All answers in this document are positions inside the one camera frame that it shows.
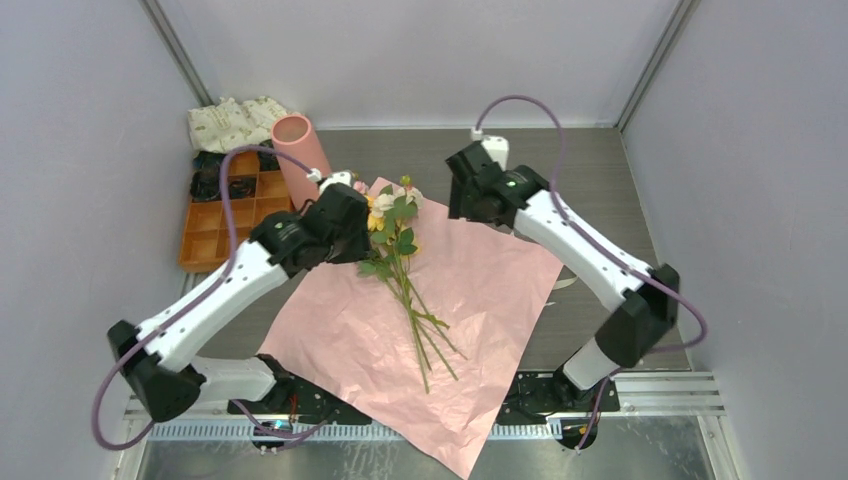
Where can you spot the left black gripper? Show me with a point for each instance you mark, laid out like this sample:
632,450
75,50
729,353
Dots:
362,248

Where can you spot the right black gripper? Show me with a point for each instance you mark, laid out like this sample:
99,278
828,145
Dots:
458,207

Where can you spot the artificial flower bunch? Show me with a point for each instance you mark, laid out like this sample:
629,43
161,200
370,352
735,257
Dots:
393,242

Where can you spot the purple and pink wrapping paper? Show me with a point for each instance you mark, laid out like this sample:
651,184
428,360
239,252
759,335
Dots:
349,335

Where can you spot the cream printed ribbon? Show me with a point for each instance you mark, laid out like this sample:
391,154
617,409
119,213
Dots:
559,285

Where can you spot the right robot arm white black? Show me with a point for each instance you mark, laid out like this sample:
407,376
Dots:
639,298

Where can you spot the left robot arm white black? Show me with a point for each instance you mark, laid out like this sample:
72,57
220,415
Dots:
163,367

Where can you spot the pink cylindrical vase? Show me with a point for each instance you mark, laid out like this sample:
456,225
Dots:
295,136

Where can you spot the dark bundle at tray top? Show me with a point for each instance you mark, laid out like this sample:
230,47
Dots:
267,161

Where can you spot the orange compartment tray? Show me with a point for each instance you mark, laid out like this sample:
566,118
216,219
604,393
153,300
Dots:
205,239

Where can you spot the dark green cloth item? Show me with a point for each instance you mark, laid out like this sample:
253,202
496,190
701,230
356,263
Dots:
207,160

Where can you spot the cream patterned cloth bag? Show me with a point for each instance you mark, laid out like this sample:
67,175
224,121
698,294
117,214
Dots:
230,124

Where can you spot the small green-lit circuit board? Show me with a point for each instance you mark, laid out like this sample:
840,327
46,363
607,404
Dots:
274,428

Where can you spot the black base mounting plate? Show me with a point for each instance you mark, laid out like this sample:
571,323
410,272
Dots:
532,397

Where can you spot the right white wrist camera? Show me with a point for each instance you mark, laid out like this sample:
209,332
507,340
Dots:
496,147

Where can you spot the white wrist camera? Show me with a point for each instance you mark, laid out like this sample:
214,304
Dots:
496,147
345,177

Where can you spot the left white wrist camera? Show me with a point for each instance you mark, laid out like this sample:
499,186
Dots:
345,177

